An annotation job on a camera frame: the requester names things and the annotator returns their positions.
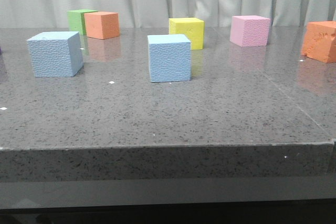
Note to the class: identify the green foam block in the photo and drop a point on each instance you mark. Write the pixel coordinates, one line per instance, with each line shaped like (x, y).
(76, 20)

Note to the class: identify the yellow foam block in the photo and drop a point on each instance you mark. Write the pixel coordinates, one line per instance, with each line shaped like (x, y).
(192, 28)

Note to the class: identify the blue foam block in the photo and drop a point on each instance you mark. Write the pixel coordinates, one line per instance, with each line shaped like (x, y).
(169, 58)
(55, 54)

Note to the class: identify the pink foam block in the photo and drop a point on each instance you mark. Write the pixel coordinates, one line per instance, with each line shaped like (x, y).
(249, 30)

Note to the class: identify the orange foam block back left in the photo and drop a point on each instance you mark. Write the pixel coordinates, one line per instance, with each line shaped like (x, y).
(102, 25)

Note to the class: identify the damaged orange foam block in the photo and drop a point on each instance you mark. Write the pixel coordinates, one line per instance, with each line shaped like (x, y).
(319, 41)

